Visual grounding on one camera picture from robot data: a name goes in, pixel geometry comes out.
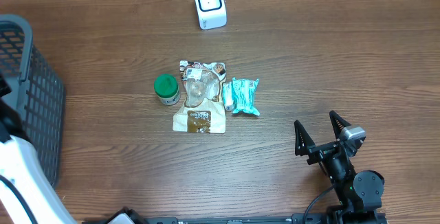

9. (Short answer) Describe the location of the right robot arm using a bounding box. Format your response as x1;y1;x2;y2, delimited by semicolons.
292;111;387;224

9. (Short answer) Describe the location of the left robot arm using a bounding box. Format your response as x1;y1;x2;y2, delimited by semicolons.
1;102;77;223

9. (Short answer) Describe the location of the grey plastic mesh basket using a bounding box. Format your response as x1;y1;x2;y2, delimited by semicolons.
1;14;66;188

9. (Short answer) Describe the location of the green lid jar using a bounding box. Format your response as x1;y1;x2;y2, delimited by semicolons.
154;74;180;105

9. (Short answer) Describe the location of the brown beige snack pouch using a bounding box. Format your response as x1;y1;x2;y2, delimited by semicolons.
173;60;226;134

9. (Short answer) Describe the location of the teal snack packet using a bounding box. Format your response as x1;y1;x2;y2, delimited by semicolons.
232;78;260;116

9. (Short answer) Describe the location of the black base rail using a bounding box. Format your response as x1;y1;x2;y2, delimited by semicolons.
82;214;388;224

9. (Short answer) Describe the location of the small teal white packet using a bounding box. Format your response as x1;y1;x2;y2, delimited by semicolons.
222;82;234;111

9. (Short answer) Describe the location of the white barcode scanner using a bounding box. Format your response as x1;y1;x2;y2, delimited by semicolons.
195;0;228;30

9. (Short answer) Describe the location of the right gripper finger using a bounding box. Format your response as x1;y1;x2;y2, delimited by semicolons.
294;120;316;156
329;111;351;140

